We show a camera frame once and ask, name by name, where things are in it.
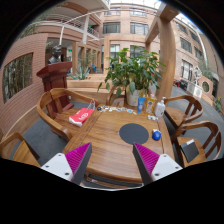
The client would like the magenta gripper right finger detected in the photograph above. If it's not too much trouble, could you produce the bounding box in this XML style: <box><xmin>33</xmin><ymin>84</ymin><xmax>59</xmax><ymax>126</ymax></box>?
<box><xmin>132</xmin><ymin>142</ymin><xmax>183</xmax><ymax>186</ymax></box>

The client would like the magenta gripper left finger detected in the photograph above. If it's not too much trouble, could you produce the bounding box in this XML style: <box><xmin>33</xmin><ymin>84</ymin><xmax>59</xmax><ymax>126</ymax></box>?
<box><xmin>40</xmin><ymin>142</ymin><xmax>93</xmax><ymax>186</ymax></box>

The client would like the round black mouse pad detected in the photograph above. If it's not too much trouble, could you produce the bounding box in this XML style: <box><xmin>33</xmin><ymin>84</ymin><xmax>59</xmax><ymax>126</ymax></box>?
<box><xmin>119</xmin><ymin>123</ymin><xmax>149</xmax><ymax>144</ymax></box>

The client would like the red and white bag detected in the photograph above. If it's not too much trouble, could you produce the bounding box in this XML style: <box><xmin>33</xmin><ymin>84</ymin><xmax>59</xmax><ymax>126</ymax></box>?
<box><xmin>69</xmin><ymin>108</ymin><xmax>94</xmax><ymax>127</ymax></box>

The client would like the small white packet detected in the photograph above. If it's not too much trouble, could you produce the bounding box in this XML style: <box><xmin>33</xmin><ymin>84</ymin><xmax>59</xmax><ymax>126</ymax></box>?
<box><xmin>147</xmin><ymin>115</ymin><xmax>158</xmax><ymax>121</ymax></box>

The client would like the dark notebook on chair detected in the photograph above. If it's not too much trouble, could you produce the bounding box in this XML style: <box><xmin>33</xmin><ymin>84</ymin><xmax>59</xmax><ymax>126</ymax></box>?
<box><xmin>180</xmin><ymin>139</ymin><xmax>199</xmax><ymax>162</ymax></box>

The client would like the wooden armchair far right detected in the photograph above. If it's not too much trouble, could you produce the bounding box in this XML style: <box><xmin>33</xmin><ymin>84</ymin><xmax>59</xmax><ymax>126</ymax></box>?
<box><xmin>164</xmin><ymin>95</ymin><xmax>203</xmax><ymax>128</ymax></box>

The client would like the wooden armchair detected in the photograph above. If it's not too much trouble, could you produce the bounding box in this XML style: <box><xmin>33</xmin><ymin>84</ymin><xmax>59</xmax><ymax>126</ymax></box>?
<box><xmin>164</xmin><ymin>95</ymin><xmax>203</xmax><ymax>128</ymax></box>
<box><xmin>171</xmin><ymin>121</ymin><xmax>222</xmax><ymax>167</ymax></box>
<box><xmin>36</xmin><ymin>88</ymin><xmax>99</xmax><ymax>142</ymax></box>

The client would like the white pump bottle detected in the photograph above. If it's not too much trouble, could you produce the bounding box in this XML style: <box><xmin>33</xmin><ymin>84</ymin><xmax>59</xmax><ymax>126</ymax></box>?
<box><xmin>155</xmin><ymin>98</ymin><xmax>165</xmax><ymax>117</ymax></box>

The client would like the wooden chair near left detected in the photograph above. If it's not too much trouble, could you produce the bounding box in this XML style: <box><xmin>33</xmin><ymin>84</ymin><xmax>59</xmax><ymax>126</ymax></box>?
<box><xmin>0</xmin><ymin>132</ymin><xmax>40</xmax><ymax>167</ymax></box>

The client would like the blue tube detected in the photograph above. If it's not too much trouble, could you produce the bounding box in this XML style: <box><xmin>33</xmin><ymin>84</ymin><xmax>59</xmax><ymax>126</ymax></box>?
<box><xmin>137</xmin><ymin>97</ymin><xmax>145</xmax><ymax>113</ymax></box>

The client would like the yellow liquid bottle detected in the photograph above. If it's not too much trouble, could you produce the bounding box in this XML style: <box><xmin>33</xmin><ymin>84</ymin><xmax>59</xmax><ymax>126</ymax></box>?
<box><xmin>146</xmin><ymin>93</ymin><xmax>156</xmax><ymax>114</ymax></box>

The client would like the wooden armchair left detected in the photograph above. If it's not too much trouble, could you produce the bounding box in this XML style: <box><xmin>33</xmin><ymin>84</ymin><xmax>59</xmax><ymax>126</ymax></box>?
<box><xmin>36</xmin><ymin>88</ymin><xmax>99</xmax><ymax>142</ymax></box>

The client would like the wooden armchair near right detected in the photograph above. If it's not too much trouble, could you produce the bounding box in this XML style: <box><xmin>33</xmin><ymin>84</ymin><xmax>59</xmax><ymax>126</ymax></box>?
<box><xmin>171</xmin><ymin>121</ymin><xmax>222</xmax><ymax>167</ymax></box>

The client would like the potted green plant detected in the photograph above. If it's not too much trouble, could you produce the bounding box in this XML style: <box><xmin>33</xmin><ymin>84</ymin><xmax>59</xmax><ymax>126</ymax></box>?
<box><xmin>98</xmin><ymin>48</ymin><xmax>166</xmax><ymax>103</ymax></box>

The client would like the dark bust statue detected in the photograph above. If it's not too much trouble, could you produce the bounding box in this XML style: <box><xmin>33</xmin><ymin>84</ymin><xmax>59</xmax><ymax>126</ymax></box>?
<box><xmin>48</xmin><ymin>45</ymin><xmax>61</xmax><ymax>64</ymax></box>

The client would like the wooden pillar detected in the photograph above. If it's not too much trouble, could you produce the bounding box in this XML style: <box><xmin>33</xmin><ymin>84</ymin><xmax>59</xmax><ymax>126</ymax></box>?
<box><xmin>145</xmin><ymin>3</ymin><xmax>179</xmax><ymax>101</ymax></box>

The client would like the dark red wooden pedestal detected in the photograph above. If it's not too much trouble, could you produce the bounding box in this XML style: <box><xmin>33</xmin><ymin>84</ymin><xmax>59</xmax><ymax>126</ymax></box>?
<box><xmin>37</xmin><ymin>62</ymin><xmax>74</xmax><ymax>119</ymax></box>

